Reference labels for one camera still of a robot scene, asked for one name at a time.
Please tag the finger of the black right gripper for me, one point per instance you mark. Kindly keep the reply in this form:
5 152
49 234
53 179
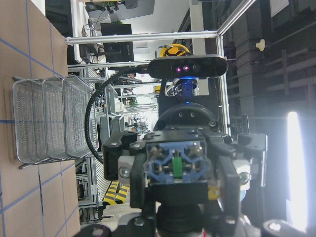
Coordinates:
228 180
137 182

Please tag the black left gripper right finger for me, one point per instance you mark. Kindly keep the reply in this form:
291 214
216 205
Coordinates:
213 211

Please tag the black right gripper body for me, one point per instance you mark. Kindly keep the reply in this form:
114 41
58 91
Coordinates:
185 121

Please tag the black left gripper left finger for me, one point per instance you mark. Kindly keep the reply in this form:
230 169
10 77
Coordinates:
149 209

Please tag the red emergency push button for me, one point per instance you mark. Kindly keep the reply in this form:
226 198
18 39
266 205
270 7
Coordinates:
178 174

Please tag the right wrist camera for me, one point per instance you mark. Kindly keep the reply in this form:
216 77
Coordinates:
191 66

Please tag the silver wire mesh shelf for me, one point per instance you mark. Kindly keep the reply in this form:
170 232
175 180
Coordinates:
49 119

